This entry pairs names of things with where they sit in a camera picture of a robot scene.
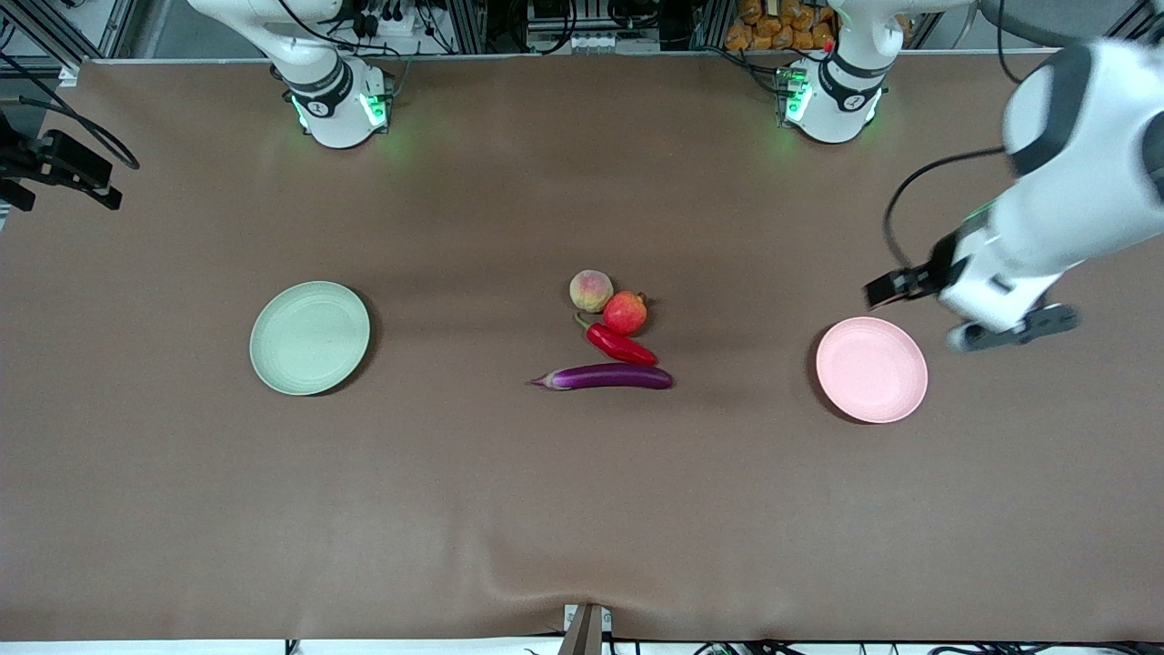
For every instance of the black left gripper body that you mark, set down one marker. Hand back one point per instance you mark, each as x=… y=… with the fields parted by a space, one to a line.
x=937 y=263

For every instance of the red pomegranate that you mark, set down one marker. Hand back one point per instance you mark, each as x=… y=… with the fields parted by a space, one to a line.
x=626 y=313

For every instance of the red chili pepper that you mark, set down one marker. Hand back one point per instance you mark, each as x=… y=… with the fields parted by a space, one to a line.
x=620 y=346

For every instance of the purple eggplant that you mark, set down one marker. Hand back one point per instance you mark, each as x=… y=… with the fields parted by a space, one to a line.
x=609 y=377

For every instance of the yellow pink peach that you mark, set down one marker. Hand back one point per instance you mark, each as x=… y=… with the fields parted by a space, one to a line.
x=591 y=291

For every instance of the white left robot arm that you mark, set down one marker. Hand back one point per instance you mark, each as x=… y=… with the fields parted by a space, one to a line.
x=1091 y=164

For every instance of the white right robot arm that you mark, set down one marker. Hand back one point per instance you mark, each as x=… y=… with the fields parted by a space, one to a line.
x=336 y=109

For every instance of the pink round plate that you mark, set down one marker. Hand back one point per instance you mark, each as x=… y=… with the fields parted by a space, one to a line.
x=871 y=369

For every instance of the light green round plate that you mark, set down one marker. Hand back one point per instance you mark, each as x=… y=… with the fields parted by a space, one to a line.
x=310 y=337

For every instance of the orange packaged snack pile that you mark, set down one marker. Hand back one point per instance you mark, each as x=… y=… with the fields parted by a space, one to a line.
x=773 y=27

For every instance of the white power strip with plugs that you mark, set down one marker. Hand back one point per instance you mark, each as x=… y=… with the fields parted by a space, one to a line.
x=377 y=23

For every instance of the brown table cloth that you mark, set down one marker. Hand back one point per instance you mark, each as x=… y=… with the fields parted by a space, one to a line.
x=582 y=509

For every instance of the white connector block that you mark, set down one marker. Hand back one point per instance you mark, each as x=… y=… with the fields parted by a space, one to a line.
x=596 y=42

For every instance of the aluminium frame rail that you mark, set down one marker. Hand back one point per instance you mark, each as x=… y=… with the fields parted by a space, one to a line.
x=1150 y=23
x=109 y=23

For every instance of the grey table edge bracket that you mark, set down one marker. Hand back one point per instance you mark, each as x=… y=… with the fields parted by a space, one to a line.
x=584 y=632

